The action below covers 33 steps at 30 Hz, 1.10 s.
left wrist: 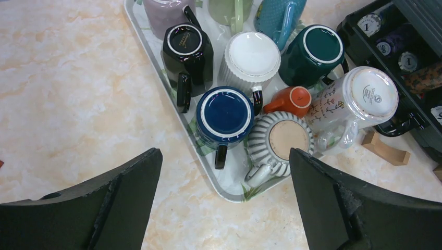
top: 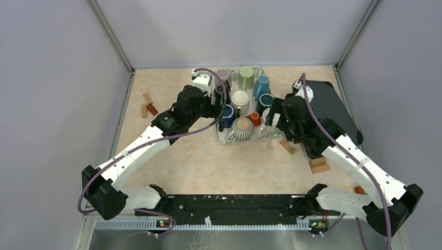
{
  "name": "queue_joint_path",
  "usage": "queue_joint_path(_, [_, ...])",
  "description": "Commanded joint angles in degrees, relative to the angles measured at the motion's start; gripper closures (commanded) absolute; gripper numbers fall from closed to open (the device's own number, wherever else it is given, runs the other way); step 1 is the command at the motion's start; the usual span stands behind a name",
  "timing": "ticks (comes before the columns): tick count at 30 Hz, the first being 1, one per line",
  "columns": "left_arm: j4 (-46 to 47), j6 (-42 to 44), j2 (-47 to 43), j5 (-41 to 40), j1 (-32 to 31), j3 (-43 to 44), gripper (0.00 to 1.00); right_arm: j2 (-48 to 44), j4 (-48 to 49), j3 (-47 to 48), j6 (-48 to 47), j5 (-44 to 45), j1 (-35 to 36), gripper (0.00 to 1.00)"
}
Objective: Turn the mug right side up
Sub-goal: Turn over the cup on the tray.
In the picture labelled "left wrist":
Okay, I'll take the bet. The small orange cup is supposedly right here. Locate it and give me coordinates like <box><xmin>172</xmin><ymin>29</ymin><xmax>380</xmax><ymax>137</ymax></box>
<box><xmin>263</xmin><ymin>86</ymin><xmax>312</xmax><ymax>118</ymax></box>

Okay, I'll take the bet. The light blue dotted mug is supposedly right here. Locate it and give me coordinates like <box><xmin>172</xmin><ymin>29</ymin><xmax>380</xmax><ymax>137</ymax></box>
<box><xmin>254</xmin><ymin>0</ymin><xmax>307</xmax><ymax>51</ymax></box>

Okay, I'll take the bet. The black octagonal mug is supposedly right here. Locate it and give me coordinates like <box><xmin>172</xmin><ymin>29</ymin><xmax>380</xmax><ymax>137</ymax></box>
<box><xmin>161</xmin><ymin>22</ymin><xmax>214</xmax><ymax>114</ymax></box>

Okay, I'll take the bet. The black poker chip case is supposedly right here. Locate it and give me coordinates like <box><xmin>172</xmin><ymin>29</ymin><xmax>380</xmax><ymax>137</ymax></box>
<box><xmin>337</xmin><ymin>1</ymin><xmax>441</xmax><ymax>163</ymax></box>

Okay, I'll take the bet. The white ribbed mug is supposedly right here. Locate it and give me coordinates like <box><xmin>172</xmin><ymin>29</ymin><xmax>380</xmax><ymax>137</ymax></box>
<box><xmin>218</xmin><ymin>31</ymin><xmax>281</xmax><ymax>117</ymax></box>

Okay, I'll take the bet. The grey striped mug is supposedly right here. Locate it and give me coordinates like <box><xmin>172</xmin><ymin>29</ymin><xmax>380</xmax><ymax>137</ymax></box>
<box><xmin>244</xmin><ymin>111</ymin><xmax>314</xmax><ymax>188</ymax></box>

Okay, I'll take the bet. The light wooden block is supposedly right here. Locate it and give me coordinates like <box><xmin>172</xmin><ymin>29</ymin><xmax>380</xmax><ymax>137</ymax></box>
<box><xmin>361</xmin><ymin>132</ymin><xmax>411</xmax><ymax>166</ymax></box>

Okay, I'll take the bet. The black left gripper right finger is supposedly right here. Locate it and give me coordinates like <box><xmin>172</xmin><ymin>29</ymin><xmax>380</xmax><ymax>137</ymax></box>
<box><xmin>289</xmin><ymin>148</ymin><xmax>441</xmax><ymax>249</ymax></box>

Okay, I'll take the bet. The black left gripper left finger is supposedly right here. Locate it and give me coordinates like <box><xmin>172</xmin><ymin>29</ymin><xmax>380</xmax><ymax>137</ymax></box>
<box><xmin>1</xmin><ymin>148</ymin><xmax>163</xmax><ymax>249</ymax></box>

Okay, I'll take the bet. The floral white serving tray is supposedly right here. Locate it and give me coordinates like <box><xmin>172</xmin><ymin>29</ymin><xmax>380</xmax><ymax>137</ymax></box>
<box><xmin>124</xmin><ymin>1</ymin><xmax>290</xmax><ymax>203</ymax></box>

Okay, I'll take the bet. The navy blue mug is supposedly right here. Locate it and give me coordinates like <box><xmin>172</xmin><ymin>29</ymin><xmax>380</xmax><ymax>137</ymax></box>
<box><xmin>196</xmin><ymin>86</ymin><xmax>255</xmax><ymax>170</ymax></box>

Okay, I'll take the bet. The light green mug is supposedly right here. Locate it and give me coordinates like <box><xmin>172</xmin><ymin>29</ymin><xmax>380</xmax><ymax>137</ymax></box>
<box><xmin>208</xmin><ymin>0</ymin><xmax>253</xmax><ymax>36</ymax></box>

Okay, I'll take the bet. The dark green mug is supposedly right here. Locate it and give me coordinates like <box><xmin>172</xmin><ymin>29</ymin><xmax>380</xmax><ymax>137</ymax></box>
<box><xmin>278</xmin><ymin>24</ymin><xmax>349</xmax><ymax>89</ymax></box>

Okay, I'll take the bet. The lilac mug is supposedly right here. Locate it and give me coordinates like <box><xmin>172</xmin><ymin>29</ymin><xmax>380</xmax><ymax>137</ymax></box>
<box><xmin>143</xmin><ymin>0</ymin><xmax>197</xmax><ymax>40</ymax></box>

